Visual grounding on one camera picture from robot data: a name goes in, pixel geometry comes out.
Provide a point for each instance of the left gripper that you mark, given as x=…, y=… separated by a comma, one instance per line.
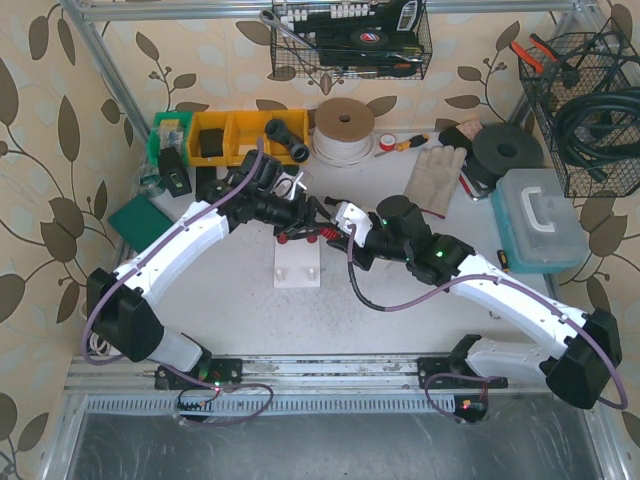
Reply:
x=308, y=212

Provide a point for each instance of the green small bin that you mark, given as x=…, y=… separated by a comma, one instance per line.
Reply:
x=169, y=130

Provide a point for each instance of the right wire basket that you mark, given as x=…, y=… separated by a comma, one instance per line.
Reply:
x=588, y=112

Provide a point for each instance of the clear teal storage box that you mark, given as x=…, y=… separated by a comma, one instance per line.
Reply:
x=538, y=227

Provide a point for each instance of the yellow triple bin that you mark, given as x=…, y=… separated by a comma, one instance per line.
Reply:
x=240, y=131

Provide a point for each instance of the wall wire basket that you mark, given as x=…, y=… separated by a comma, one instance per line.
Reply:
x=334, y=41

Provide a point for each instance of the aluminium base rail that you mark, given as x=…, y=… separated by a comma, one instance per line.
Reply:
x=281, y=385

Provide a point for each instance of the black orange screwdriver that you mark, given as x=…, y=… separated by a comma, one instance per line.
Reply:
x=330, y=201

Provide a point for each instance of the orange handled pliers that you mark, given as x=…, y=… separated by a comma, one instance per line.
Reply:
x=538, y=46

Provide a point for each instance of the black sanding block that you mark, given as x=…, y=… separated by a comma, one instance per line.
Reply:
x=452, y=136

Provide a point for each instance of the yellow black screwdriver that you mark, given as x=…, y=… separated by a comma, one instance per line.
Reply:
x=413, y=142

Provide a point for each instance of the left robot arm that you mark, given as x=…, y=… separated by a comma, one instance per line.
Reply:
x=120, y=304

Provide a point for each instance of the black battery charger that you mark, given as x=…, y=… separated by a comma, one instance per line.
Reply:
x=173, y=172

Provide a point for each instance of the red white tape roll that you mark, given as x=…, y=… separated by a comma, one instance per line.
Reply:
x=387, y=142

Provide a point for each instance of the red handled hex key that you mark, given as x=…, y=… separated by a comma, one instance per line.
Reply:
x=475, y=190

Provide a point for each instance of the white peg base plate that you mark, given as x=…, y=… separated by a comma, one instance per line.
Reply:
x=297, y=264

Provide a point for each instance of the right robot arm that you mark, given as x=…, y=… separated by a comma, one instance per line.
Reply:
x=584, y=348

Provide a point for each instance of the beige work glove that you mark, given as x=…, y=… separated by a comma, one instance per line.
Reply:
x=434, y=178

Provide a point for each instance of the black pipe fitting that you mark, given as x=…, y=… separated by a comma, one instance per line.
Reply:
x=276, y=130

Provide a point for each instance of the black cable spool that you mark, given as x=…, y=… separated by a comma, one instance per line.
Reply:
x=498, y=148

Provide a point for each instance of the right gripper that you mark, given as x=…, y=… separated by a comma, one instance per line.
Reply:
x=361, y=245

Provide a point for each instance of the white cable spool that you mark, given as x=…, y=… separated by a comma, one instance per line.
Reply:
x=343, y=132

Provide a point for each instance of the black box in bin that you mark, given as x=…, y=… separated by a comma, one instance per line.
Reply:
x=211, y=142

